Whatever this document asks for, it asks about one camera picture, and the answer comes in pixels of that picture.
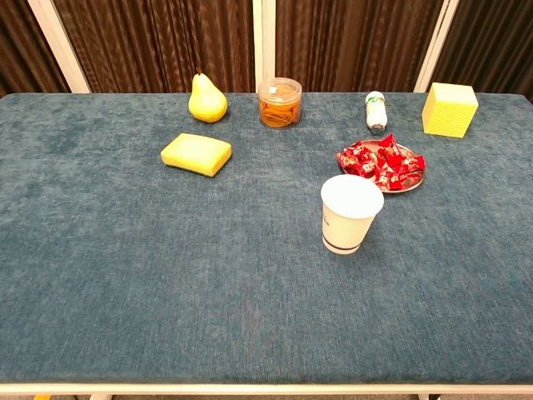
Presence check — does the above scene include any silver metal plate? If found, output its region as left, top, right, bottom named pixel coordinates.
left=339, top=139, right=428, bottom=194

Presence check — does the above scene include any brown curtain panel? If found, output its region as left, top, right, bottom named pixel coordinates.
left=428, top=0, right=533, bottom=103
left=52, top=0, right=256, bottom=94
left=0, top=0, right=71, bottom=97
left=274, top=0, right=447, bottom=93

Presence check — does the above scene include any white table frame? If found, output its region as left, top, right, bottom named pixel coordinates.
left=0, top=381, right=533, bottom=400

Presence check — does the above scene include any blue tablecloth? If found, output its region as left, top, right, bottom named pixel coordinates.
left=0, top=91, right=533, bottom=387

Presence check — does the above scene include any white paper cup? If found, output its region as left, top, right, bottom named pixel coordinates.
left=320, top=173, right=385, bottom=255

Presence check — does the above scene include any small white bottle green label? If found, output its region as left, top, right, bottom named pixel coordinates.
left=365, top=90, right=389, bottom=135

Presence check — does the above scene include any yellow pear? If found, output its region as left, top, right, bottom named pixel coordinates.
left=187, top=71, right=229, bottom=124

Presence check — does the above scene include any yellow cube block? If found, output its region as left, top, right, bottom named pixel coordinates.
left=421, top=82, right=479, bottom=139

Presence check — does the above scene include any clear jar of rubber bands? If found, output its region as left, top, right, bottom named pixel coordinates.
left=257, top=77, right=303, bottom=130

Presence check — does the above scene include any flat yellow sponge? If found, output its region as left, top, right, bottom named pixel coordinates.
left=160, top=132, right=233, bottom=178

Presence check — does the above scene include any white screen frame post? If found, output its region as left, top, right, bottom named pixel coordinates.
left=27, top=0, right=92, bottom=94
left=252, top=0, right=276, bottom=93
left=413, top=0, right=461, bottom=93

